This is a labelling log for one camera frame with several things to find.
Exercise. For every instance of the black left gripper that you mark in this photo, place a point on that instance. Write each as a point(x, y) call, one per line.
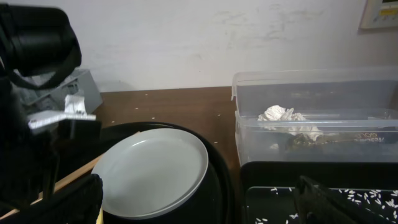
point(32, 163)

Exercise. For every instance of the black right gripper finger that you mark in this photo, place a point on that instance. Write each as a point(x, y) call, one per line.
point(316, 203)

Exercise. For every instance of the yellow bowl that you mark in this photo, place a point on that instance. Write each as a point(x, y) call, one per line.
point(99, 219)

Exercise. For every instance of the wooden chopstick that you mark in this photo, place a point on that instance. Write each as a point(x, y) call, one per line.
point(63, 182)

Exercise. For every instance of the gold snack wrapper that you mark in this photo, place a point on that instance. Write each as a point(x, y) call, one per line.
point(305, 140)

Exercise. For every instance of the food scraps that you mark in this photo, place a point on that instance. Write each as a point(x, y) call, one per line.
point(276, 204)

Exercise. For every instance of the light grey plate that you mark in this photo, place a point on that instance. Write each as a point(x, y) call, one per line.
point(151, 173)

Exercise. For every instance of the grey plastic dishwasher rack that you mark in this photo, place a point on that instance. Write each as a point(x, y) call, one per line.
point(79, 83)

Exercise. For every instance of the black rectangular tray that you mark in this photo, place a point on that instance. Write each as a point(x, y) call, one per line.
point(334, 175)

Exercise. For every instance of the clear plastic bin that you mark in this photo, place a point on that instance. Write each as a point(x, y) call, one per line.
point(346, 100)

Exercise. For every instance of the crumpled white tissue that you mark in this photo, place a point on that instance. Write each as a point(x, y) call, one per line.
point(278, 113)

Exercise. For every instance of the round black tray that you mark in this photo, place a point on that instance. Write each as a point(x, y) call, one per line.
point(213, 202)

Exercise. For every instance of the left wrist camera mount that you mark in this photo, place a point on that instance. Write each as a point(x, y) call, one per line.
point(74, 109)

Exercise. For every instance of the framed wall picture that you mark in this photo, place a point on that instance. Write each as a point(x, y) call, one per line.
point(379, 14)

